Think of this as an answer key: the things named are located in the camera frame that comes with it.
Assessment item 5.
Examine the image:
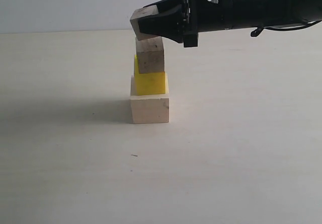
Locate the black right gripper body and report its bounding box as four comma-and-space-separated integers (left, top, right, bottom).
182, 0, 233, 48

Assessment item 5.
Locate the small light wooden cube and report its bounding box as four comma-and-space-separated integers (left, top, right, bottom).
130, 5, 159, 41

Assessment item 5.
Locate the medium dark wooden cube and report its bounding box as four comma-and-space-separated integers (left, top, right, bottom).
136, 37, 165, 73

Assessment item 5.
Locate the yellow cube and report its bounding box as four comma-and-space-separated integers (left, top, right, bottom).
134, 54, 169, 96

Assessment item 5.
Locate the large light wooden cube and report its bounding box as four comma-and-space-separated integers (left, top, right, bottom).
129, 74, 170, 124

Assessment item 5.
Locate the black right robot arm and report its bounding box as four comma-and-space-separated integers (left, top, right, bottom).
133, 0, 321, 48

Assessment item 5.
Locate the black camera cable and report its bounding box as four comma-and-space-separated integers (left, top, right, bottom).
250, 20, 322, 38

